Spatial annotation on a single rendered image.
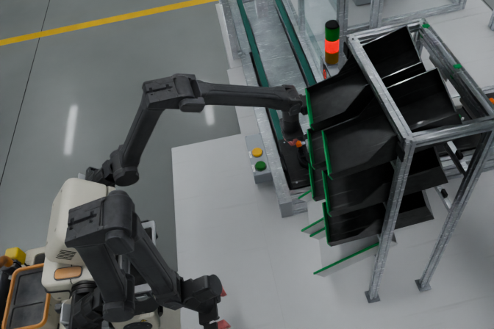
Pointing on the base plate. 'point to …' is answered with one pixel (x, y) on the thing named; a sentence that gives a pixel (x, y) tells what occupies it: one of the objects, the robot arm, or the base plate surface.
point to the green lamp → (331, 34)
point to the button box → (258, 158)
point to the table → (223, 233)
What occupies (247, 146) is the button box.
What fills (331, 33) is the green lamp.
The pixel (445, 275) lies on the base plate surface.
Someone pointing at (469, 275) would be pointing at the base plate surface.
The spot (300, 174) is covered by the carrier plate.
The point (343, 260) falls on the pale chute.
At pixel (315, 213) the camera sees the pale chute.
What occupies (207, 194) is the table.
